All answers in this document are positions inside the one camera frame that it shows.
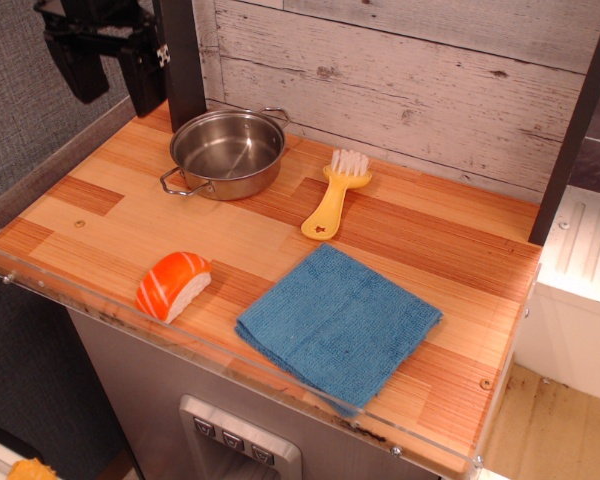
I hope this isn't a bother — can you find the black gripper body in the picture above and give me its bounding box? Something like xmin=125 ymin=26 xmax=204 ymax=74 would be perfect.
xmin=34 ymin=0 xmax=158 ymax=55

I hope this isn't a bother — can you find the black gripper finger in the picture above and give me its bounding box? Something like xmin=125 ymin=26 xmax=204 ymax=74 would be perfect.
xmin=44 ymin=34 xmax=109 ymax=104
xmin=120 ymin=24 xmax=170 ymax=117

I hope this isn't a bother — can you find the stainless steel pot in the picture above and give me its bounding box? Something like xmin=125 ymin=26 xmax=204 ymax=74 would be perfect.
xmin=160 ymin=107 xmax=290 ymax=201

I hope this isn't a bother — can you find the blue folded cloth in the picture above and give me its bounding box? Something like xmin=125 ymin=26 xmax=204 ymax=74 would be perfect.
xmin=235 ymin=244 xmax=442 ymax=418

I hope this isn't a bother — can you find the clear acrylic edge guard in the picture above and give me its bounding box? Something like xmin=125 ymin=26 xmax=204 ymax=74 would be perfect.
xmin=0 ymin=231 xmax=541 ymax=479

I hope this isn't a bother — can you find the salmon nigiri sushi toy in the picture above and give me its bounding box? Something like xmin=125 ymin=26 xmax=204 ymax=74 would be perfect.
xmin=135 ymin=251 xmax=212 ymax=324

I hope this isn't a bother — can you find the yellow dish brush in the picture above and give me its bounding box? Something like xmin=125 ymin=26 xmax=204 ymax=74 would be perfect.
xmin=301 ymin=149 xmax=372 ymax=241

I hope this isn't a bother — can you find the silver dispenser panel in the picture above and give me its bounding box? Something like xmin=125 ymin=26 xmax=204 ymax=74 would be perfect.
xmin=179 ymin=395 xmax=303 ymax=480

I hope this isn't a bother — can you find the yellow object at corner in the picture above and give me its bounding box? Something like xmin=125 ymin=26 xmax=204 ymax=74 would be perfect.
xmin=6 ymin=458 xmax=58 ymax=480

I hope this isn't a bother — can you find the dark left shelf post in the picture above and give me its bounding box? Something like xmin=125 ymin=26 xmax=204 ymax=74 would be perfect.
xmin=153 ymin=0 xmax=207 ymax=131

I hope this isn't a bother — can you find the dark shelf post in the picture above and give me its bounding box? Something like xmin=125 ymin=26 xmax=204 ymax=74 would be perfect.
xmin=153 ymin=0 xmax=207 ymax=131
xmin=528 ymin=37 xmax=600 ymax=246

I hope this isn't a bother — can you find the dark right shelf post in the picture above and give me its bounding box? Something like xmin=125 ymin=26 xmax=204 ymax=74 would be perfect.
xmin=528 ymin=37 xmax=600 ymax=246

